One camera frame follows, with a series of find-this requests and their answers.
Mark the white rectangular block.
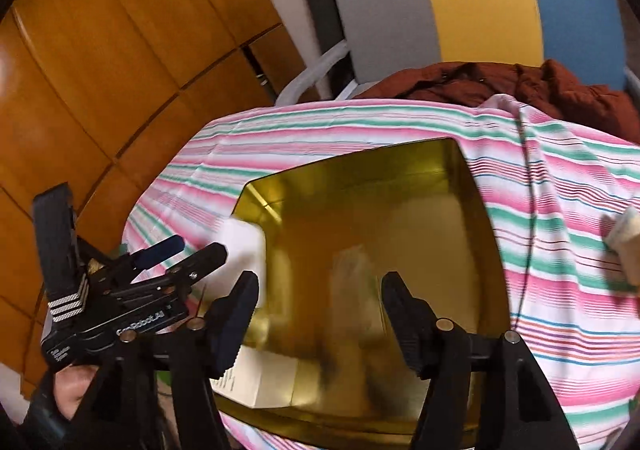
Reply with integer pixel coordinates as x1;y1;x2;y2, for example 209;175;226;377
203;217;267;308

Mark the cream sock with blue cuff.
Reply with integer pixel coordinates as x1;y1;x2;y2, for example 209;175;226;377
604;206;640;288

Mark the person's left hand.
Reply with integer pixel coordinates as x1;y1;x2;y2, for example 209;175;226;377
53;364;98;421

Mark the white printed card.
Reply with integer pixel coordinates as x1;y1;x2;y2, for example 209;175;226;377
210;346;298;409

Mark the gold metal tin box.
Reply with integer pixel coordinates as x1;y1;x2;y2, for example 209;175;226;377
218;138;510;449

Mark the striped pink green tablecloth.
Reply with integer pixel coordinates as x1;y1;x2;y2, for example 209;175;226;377
122;94;639;449

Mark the wooden wardrobe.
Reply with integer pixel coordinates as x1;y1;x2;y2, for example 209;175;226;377
1;0;304;395

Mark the dark red jacket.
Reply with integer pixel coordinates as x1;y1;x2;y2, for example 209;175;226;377
358;60;639;144

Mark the grey yellow blue chair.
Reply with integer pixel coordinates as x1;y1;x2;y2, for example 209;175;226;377
276;0;639;106

